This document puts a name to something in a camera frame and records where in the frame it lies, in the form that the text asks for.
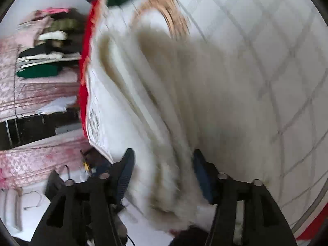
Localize green hanging garment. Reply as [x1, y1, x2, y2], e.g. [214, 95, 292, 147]
[17, 65, 62, 79]

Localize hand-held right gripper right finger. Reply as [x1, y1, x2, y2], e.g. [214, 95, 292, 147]
[192, 149, 298, 246]

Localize person's dark fleece jacket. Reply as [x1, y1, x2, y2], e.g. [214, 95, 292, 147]
[169, 225, 213, 246]

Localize white diamond-pattern blanket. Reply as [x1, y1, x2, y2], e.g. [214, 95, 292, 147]
[86, 0, 328, 236]

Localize pink coat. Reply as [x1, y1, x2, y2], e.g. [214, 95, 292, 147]
[18, 10, 54, 47]

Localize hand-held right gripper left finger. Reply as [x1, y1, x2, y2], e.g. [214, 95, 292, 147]
[31, 148, 136, 246]

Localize white cloth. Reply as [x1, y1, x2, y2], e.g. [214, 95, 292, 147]
[36, 96, 77, 116]

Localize grey cable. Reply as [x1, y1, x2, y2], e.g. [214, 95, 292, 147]
[23, 191, 43, 209]

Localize olive puffer jacket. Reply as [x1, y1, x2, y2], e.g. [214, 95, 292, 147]
[50, 18, 82, 32]

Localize white fuzzy cardigan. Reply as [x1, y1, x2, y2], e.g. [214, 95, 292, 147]
[99, 28, 257, 233]

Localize bright pink hanger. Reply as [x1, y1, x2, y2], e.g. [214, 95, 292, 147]
[42, 8, 71, 14]

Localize white puffer jacket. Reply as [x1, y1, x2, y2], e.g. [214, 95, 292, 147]
[36, 31, 68, 41]

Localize black hanging garment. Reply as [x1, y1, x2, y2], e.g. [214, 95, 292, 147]
[19, 42, 77, 57]

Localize pale pink fleece cloth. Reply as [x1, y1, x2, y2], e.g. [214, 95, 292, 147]
[20, 70, 79, 84]

